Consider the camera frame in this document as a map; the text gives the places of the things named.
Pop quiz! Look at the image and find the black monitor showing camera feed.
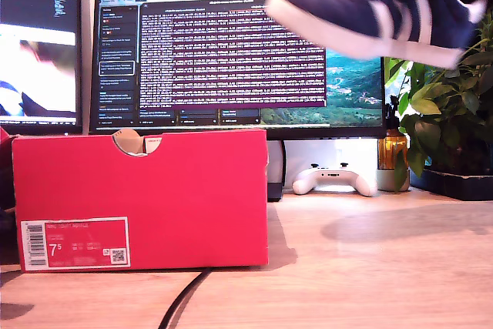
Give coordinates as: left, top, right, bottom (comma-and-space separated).
0, 0, 84, 136

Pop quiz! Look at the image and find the red cardboard shoebox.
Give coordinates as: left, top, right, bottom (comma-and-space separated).
11, 128, 270, 273

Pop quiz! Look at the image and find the grey and black monitor stand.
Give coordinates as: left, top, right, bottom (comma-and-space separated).
266, 139, 287, 203

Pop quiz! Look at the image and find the brown cardboard box insert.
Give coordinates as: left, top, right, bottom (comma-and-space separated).
111, 129, 144, 156

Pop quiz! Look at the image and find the green leafy houseplant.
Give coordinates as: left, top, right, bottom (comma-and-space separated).
383, 0, 493, 191

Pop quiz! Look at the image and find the black table cable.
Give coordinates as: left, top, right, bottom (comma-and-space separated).
156, 267, 213, 329

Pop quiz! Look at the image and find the blue shoe with white stripes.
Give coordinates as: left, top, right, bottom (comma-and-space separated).
265, 0, 488, 70

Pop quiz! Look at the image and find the amber glass pump bottle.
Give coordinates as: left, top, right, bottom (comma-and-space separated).
377, 96, 409, 171

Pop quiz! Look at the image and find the white game controller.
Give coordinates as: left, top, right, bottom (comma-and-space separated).
291, 162, 378, 198

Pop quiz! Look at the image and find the pale green pot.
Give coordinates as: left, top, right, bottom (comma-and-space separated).
376, 169, 411, 193

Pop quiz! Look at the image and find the wide black computer monitor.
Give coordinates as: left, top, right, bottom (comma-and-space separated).
89, 0, 387, 141

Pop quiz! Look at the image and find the red shoebox lid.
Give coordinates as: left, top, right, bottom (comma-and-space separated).
0, 126, 16, 264

